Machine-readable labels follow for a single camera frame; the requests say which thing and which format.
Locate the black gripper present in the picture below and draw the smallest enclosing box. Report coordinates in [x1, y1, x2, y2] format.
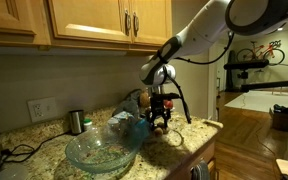
[148, 98, 172, 130]

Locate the brown potato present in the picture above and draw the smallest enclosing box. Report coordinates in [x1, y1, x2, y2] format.
[153, 123, 170, 137]

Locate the plastic potato bag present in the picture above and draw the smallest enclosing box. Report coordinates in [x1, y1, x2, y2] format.
[107, 88, 185, 149]

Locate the clear glass bowl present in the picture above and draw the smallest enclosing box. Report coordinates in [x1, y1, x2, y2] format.
[64, 125, 146, 175]

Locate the small red round object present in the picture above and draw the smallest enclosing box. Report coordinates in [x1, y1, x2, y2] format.
[163, 98, 174, 110]

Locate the brown rounded object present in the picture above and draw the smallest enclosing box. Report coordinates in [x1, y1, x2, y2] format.
[139, 91, 151, 108]

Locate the wooden lower cabinet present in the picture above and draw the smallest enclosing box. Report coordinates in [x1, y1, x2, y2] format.
[165, 138, 218, 180]

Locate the wooden cabinet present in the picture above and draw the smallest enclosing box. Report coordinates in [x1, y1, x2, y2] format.
[0, 0, 173, 56]
[165, 138, 218, 180]

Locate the grey hanging dish towel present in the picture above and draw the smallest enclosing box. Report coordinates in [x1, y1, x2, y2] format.
[190, 160, 212, 180]

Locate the white jar green lid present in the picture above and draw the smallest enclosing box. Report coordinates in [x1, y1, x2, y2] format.
[83, 118, 94, 132]

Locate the stainless steel cup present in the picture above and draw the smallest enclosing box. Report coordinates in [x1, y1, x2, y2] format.
[68, 109, 86, 135]

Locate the white floor rug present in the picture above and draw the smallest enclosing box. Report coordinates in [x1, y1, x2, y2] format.
[223, 89, 288, 114]

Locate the dark storage box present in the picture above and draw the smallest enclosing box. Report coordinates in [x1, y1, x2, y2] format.
[268, 103, 288, 132]

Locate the wooden upper cabinet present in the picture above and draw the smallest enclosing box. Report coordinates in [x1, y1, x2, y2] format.
[0, 0, 173, 56]

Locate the orange bicycle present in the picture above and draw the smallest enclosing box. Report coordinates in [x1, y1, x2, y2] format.
[235, 39, 287, 67]

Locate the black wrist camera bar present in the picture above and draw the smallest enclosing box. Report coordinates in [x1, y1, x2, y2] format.
[150, 93, 182, 100]

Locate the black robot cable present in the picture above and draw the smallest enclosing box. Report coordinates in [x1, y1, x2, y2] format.
[160, 31, 236, 125]

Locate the dark metal cabinet handle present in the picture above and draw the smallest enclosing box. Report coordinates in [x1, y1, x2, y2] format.
[132, 11, 141, 38]
[123, 9, 132, 37]

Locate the white wall outlet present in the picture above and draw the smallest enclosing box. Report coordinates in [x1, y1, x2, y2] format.
[27, 97, 58, 123]

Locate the black power cord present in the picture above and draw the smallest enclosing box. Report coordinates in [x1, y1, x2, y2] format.
[0, 130, 72, 164]

